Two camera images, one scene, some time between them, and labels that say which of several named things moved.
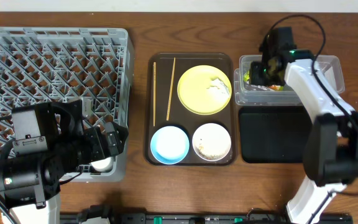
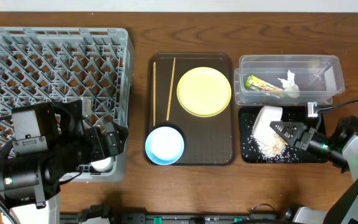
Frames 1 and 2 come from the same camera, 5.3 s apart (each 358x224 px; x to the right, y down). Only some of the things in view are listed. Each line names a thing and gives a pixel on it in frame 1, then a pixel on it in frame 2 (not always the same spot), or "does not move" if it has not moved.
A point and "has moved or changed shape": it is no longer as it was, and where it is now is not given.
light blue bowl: (169, 145) has moved or changed shape
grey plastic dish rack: (33, 66) does not move
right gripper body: (260, 73) to (302, 138)
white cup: (103, 165) does not move
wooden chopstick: (171, 88) does not move
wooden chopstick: (154, 94) does not move
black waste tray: (273, 134) does not move
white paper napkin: (218, 92) to (289, 87)
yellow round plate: (195, 94) does not move
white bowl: (211, 142) to (261, 129)
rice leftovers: (199, 149) to (280, 151)
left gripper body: (105, 143) does not move
